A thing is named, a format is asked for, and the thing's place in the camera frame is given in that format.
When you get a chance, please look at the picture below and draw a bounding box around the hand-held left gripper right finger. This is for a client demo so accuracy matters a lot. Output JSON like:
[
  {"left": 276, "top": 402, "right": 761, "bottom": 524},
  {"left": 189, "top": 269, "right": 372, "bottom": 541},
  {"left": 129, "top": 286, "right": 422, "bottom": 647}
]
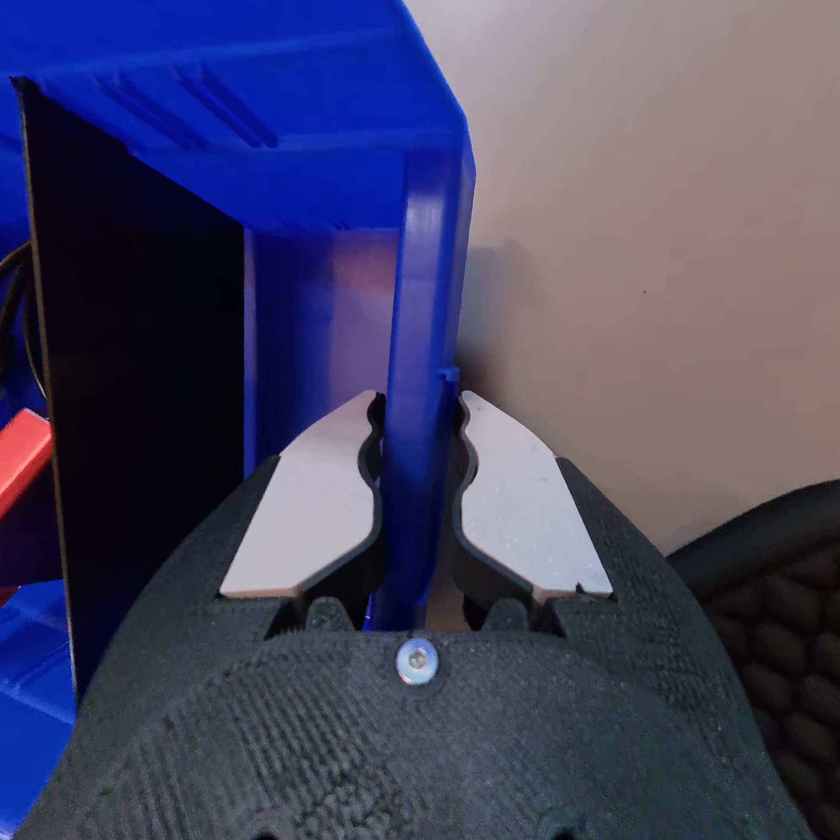
[{"left": 450, "top": 390, "right": 616, "bottom": 630}]

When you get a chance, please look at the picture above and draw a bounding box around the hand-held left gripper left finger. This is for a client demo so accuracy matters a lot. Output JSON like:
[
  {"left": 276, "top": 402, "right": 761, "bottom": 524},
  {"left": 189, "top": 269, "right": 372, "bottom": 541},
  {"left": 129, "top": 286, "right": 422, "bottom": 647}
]
[{"left": 220, "top": 390, "right": 387, "bottom": 627}]

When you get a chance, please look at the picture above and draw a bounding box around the red ethernet switch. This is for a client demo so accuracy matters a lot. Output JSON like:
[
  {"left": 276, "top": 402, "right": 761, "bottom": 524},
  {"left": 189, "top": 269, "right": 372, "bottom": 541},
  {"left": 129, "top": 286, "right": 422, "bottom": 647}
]
[{"left": 0, "top": 407, "right": 53, "bottom": 519}]

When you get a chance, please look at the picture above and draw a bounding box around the black ethernet cable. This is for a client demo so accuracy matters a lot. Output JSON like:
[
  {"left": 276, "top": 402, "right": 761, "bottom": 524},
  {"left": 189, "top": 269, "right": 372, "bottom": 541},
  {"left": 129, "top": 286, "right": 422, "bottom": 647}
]
[{"left": 0, "top": 243, "right": 47, "bottom": 401}]

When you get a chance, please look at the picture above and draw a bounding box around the blue plastic bin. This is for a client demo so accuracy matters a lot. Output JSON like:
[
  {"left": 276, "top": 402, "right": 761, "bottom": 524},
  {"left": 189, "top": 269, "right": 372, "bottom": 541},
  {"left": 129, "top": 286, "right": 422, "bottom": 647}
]
[{"left": 0, "top": 0, "right": 476, "bottom": 723}]

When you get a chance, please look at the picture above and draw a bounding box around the black office chair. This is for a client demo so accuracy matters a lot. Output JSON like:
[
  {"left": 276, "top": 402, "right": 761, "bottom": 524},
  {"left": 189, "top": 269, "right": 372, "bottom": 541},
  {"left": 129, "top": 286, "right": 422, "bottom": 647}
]
[{"left": 666, "top": 479, "right": 840, "bottom": 840}]

